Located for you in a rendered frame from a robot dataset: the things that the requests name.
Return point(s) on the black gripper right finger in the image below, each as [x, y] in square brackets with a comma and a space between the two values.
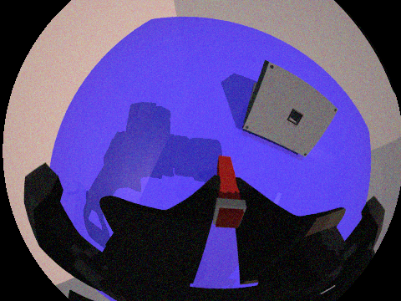
[267, 231]

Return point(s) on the red peg with grey band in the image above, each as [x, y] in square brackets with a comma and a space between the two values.
[229, 208]

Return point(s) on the grey sloped panel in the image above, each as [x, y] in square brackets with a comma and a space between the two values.
[285, 109]

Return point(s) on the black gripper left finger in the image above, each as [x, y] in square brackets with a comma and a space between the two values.
[183, 228]

